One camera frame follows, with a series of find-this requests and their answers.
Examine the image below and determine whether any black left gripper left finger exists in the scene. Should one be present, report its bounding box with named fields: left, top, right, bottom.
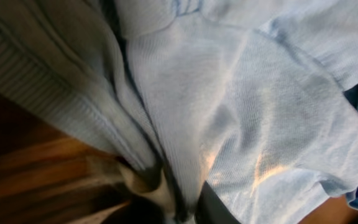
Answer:
left=101, top=197, right=165, bottom=224

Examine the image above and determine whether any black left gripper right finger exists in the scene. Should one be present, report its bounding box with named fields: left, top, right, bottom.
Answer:
left=195, top=182, right=240, bottom=224

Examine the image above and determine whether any light blue printed t-shirt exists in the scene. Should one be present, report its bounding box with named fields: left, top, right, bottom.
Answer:
left=0, top=0, right=358, bottom=223

